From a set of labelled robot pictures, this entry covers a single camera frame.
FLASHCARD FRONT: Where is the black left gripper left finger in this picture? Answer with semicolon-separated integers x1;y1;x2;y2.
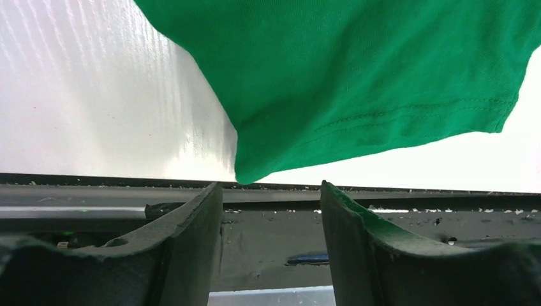
1;183;223;305

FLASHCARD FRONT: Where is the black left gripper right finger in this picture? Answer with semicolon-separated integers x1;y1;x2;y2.
320;182;540;305

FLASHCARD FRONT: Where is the green t-shirt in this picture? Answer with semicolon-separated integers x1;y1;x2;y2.
137;1;540;184

